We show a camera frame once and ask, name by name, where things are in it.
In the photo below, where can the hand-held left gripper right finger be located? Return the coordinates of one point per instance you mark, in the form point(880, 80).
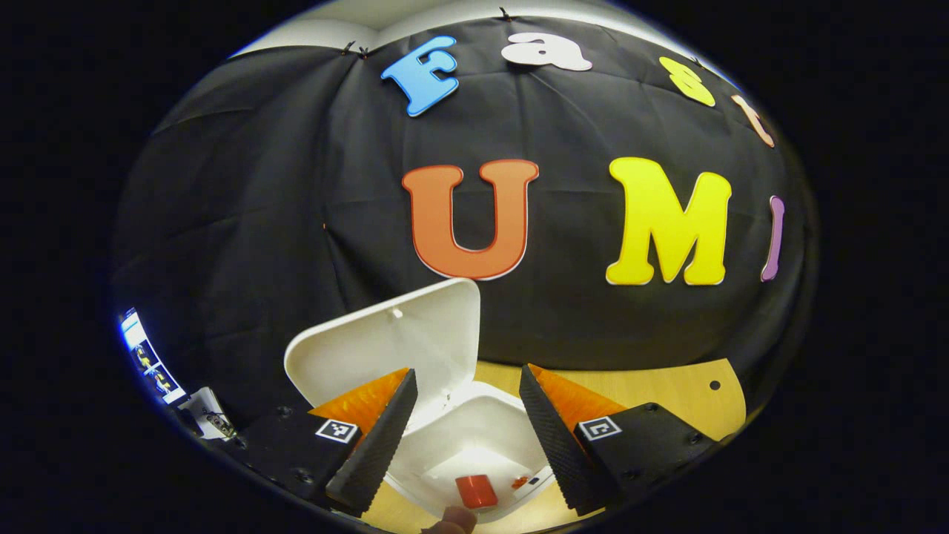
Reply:
point(556, 441)

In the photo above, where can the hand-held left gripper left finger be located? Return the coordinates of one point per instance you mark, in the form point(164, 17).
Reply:
point(378, 445)

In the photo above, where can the red pop can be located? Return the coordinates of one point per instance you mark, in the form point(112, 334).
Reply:
point(476, 491)

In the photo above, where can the white desktop garbage bin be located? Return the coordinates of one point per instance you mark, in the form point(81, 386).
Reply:
point(385, 334)

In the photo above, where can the wooden desktop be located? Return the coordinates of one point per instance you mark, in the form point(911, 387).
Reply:
point(667, 393)

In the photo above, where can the black backdrop cloth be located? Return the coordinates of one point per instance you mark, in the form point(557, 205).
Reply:
point(296, 222)

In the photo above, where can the computer monitor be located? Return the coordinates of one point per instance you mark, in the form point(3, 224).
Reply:
point(148, 360)

